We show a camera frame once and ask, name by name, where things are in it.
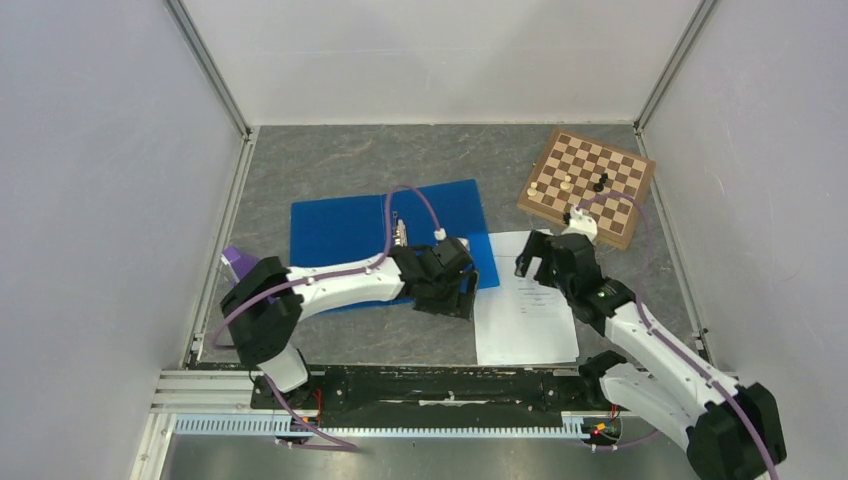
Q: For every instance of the purple plastic object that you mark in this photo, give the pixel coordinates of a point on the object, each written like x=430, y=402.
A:
x=237, y=263

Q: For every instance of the blue plastic folder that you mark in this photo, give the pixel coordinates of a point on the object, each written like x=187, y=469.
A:
x=346, y=229

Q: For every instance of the wooden chessboard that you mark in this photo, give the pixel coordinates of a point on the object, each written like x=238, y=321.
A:
x=585, y=160

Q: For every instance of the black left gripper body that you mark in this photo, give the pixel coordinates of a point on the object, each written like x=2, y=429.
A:
x=445, y=298

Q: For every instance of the aluminium frame post left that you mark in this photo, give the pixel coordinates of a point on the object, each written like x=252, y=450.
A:
x=204, y=58

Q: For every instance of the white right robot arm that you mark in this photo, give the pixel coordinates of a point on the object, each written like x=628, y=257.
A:
x=726, y=429

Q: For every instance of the black chess piece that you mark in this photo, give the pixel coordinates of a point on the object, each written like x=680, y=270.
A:
x=600, y=185

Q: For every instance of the white slotted cable duct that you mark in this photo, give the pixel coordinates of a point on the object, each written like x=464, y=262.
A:
x=283, y=426

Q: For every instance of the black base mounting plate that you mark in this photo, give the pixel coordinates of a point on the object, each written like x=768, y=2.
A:
x=443, y=396

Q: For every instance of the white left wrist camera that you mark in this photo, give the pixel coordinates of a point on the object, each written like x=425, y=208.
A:
x=441, y=236

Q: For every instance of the metal folder clip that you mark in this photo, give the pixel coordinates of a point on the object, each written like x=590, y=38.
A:
x=399, y=231

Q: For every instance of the aluminium frame post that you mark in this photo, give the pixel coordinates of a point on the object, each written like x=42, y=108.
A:
x=687, y=40
x=204, y=58

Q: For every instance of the aluminium frame post right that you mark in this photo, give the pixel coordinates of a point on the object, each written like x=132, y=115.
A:
x=687, y=40

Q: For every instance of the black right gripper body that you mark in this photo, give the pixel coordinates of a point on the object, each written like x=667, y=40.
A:
x=546, y=270

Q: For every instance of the white paper sheet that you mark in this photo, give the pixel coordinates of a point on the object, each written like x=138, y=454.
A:
x=520, y=322

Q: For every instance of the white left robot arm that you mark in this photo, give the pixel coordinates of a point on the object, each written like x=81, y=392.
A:
x=262, y=310

